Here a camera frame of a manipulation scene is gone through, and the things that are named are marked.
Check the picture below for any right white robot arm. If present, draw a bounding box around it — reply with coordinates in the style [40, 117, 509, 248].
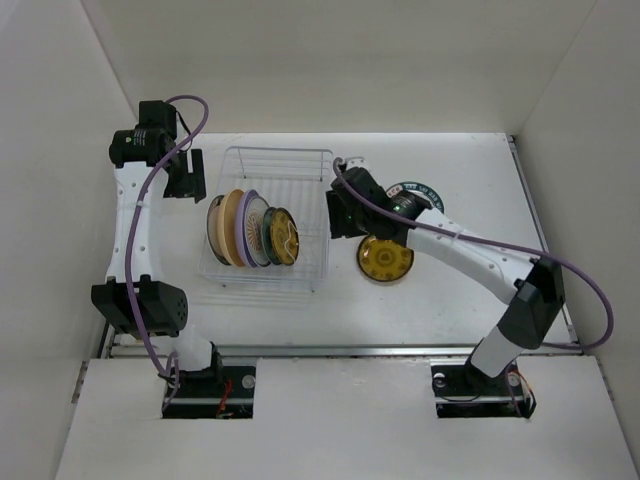
[326, 158, 564, 394]

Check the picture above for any yellow patterned small plate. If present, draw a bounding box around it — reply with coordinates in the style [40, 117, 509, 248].
[356, 235, 414, 283]

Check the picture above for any white plate dark lettered rim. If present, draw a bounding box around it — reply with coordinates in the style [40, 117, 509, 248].
[386, 181, 445, 213]

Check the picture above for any aluminium table front rail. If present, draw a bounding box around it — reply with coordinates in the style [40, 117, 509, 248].
[105, 343, 582, 358]

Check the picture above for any white wire dish rack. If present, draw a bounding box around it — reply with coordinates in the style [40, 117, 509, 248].
[199, 146, 333, 289]

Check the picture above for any purple rimmed patterned plate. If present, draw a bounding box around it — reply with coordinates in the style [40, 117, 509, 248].
[234, 189, 271, 268]

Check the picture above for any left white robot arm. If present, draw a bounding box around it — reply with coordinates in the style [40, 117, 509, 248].
[90, 96, 224, 397]

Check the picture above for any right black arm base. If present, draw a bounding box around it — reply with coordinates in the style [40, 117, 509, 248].
[431, 362, 538, 420]

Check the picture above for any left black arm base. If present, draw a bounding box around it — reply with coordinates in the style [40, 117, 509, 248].
[161, 350, 257, 420]

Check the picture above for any dark green rimmed plate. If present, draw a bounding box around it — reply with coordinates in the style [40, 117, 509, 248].
[261, 207, 281, 265]

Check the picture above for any beige orange plate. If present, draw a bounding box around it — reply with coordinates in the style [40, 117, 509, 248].
[217, 189, 244, 267]

